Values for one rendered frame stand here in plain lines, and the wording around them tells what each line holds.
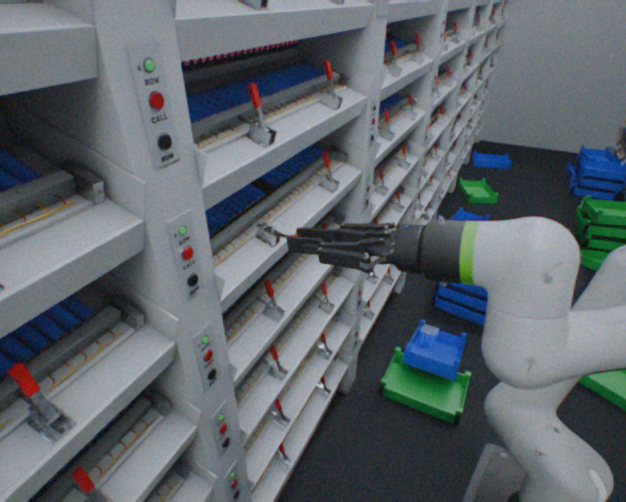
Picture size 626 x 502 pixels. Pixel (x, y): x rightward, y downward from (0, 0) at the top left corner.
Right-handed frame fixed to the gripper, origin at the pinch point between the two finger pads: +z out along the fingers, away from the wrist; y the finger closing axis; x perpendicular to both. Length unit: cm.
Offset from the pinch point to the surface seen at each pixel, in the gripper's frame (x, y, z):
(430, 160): -37, 160, 18
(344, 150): 3.8, 42.4, 11.1
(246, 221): 3.9, -1.4, 11.8
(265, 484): -74, -8, 25
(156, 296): 5.8, -27.3, 7.0
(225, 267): 0.2, -11.4, 10.1
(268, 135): 19.0, -0.9, 3.1
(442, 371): -87, 60, -8
